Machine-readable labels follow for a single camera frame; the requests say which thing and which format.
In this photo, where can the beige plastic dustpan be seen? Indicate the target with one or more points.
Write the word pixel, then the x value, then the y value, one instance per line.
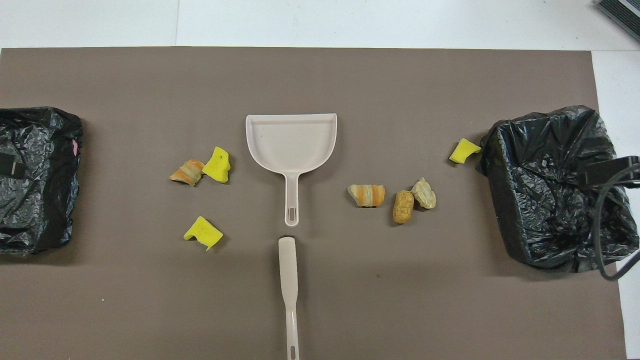
pixel 292 145

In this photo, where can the beige hand brush black bristles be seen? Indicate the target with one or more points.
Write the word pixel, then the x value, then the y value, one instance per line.
pixel 288 270

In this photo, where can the yellow sponge piece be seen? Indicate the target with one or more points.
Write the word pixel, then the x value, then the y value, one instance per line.
pixel 462 151
pixel 201 231

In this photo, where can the golden brown bread roll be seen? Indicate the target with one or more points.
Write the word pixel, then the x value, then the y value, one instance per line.
pixel 403 207

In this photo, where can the yellow sponge with dark spot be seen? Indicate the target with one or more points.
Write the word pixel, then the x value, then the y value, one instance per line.
pixel 216 167

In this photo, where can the grey ribbed device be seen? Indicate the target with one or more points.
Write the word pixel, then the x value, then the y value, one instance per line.
pixel 622 12

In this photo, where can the pale beige bread chunk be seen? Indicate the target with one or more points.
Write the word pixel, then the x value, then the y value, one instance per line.
pixel 425 196

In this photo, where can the brown table mat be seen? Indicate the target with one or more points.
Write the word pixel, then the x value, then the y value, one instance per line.
pixel 350 80

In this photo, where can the orange striped croissant piece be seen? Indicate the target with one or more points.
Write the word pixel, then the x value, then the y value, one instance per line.
pixel 366 196
pixel 187 172

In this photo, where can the black bag lined bin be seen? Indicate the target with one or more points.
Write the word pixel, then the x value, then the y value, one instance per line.
pixel 540 210
pixel 45 200

